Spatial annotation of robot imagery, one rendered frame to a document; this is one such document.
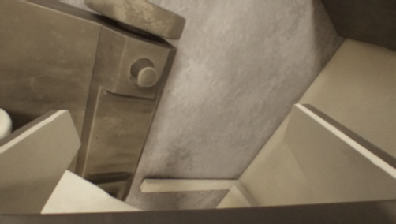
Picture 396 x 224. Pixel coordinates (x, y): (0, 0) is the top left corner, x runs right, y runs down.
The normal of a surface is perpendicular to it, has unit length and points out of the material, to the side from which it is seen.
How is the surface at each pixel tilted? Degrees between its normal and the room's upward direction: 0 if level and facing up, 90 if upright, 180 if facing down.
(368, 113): 90
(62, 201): 90
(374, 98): 90
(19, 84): 0
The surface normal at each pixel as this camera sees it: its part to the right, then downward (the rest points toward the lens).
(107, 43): -0.22, 0.31
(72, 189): 0.37, -0.85
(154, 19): 0.50, 0.49
